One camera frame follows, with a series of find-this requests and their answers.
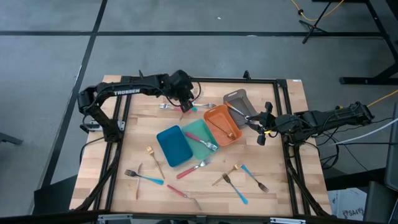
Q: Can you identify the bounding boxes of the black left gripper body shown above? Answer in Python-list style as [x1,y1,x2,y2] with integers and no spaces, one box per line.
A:
[164,70,195,102]

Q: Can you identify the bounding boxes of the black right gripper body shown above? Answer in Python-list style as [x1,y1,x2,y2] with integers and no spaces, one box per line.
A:
[257,101,282,146]

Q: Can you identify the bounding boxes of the grey plastic bin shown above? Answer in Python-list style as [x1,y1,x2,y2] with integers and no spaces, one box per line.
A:
[223,88,261,129]

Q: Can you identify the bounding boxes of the orange plastic bin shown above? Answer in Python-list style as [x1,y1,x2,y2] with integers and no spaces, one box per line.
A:
[203,104,243,147]

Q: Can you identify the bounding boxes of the blue plastic bin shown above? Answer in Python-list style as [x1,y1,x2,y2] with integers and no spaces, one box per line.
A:
[156,124,194,168]

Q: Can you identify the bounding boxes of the teal plastic bin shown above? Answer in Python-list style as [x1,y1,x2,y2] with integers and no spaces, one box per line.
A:
[182,119,220,161]

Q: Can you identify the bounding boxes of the black tripod stand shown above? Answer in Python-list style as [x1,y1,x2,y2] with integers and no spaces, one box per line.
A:
[298,0,333,45]

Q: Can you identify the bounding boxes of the white cardboard box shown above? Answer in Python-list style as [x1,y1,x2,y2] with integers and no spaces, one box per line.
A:
[328,187,368,222]

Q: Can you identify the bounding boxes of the dark grey panel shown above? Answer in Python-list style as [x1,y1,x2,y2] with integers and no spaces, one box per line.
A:
[384,102,398,192]

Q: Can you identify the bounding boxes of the dark grey case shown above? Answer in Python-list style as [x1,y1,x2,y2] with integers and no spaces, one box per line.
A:
[363,181,398,224]

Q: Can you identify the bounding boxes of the black crossbar silver brackets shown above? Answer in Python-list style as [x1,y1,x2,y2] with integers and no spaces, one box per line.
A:
[0,210,343,224]

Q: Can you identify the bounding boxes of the black furniture foot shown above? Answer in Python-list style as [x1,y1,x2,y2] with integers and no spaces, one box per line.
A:
[0,131,24,146]

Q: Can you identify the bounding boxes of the black aluminium table frame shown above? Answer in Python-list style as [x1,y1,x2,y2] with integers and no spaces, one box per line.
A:
[70,70,335,218]

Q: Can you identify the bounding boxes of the black cable bundle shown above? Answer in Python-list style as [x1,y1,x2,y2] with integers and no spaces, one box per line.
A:
[310,116,394,172]

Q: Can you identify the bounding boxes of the black table base plate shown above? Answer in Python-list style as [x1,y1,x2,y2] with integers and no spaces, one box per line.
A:
[325,167,386,191]
[32,174,78,215]

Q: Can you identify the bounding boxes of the black desk leg frame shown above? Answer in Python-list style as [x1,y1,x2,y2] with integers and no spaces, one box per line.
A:
[312,0,398,85]

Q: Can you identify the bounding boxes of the white cable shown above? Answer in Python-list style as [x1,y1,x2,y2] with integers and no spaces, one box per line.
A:
[329,118,398,146]

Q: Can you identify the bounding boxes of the yellow floor cable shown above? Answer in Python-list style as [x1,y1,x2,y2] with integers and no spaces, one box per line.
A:
[290,0,346,22]

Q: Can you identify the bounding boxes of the yellow cable with plug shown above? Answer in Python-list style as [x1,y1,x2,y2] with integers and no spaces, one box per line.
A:
[366,89,398,108]

